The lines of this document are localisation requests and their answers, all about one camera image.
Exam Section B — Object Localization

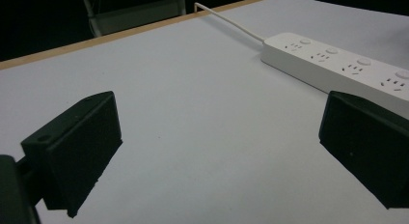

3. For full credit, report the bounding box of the white power strip cable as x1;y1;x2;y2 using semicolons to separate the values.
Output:
193;2;266;44

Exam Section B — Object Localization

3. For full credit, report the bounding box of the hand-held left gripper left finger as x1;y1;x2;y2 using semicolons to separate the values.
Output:
20;90;123;218

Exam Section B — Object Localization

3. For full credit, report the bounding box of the white power strip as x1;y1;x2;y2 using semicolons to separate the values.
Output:
259;32;409;120

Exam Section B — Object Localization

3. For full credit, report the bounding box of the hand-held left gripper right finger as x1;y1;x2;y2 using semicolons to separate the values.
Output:
318;90;409;210

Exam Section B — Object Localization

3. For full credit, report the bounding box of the grey metal chair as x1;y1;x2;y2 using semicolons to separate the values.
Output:
80;0;187;38

